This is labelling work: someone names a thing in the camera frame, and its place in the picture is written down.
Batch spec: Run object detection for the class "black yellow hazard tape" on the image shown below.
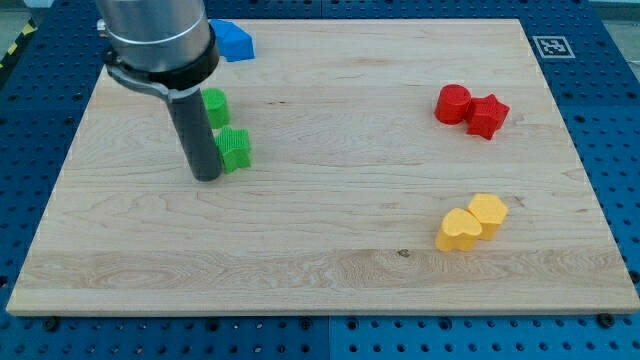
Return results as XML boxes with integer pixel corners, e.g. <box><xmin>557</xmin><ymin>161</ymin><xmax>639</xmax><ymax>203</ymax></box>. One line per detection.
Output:
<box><xmin>1</xmin><ymin>18</ymin><xmax>38</xmax><ymax>75</ymax></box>

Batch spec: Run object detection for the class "yellow heart block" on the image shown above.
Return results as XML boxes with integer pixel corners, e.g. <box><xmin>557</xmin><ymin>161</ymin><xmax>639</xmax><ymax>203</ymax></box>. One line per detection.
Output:
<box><xmin>435</xmin><ymin>208</ymin><xmax>482</xmax><ymax>252</ymax></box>

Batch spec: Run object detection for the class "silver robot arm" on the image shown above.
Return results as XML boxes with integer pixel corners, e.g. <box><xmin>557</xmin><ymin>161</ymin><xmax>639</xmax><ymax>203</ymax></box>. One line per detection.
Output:
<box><xmin>96</xmin><ymin>0</ymin><xmax>222</xmax><ymax>182</ymax></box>

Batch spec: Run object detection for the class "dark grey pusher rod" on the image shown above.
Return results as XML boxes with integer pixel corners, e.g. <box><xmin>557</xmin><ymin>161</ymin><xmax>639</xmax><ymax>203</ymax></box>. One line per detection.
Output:
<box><xmin>166</xmin><ymin>88</ymin><xmax>223</xmax><ymax>182</ymax></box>

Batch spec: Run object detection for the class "wooden board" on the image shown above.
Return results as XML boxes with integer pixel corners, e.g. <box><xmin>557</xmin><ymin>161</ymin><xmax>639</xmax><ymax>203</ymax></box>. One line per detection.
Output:
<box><xmin>7</xmin><ymin>19</ymin><xmax>639</xmax><ymax>317</ymax></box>

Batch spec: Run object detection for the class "red star block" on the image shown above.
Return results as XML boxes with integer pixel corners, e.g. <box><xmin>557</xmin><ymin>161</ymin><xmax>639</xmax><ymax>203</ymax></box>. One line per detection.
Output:
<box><xmin>465</xmin><ymin>94</ymin><xmax>510</xmax><ymax>140</ymax></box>

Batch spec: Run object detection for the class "white fiducial marker tag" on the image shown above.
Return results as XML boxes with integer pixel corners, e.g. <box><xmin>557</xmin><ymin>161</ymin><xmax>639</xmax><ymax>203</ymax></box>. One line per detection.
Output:
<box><xmin>532</xmin><ymin>35</ymin><xmax>575</xmax><ymax>59</ymax></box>

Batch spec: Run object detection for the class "blue pentagon block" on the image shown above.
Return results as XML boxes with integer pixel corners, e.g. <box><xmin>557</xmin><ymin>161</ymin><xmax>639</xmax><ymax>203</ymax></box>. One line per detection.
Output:
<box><xmin>209</xmin><ymin>19</ymin><xmax>255</xmax><ymax>62</ymax></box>

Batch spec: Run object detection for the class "green star block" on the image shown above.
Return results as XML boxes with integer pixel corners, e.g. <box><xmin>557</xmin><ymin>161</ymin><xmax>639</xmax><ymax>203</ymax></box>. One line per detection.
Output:
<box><xmin>215</xmin><ymin>126</ymin><xmax>251</xmax><ymax>174</ymax></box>

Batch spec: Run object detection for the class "yellow pentagon block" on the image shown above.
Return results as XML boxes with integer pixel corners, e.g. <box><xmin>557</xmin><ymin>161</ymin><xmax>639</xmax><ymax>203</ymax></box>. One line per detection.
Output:
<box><xmin>467</xmin><ymin>193</ymin><xmax>509</xmax><ymax>240</ymax></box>

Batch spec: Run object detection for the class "red cylinder block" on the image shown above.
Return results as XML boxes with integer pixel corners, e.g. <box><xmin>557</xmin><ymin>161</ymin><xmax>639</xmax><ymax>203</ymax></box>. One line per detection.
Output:
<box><xmin>434</xmin><ymin>84</ymin><xmax>471</xmax><ymax>125</ymax></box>

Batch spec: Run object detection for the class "green cylinder block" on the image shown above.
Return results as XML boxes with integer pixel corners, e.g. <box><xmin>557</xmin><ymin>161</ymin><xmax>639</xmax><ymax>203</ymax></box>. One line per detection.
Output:
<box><xmin>202</xmin><ymin>88</ymin><xmax>230</xmax><ymax>129</ymax></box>

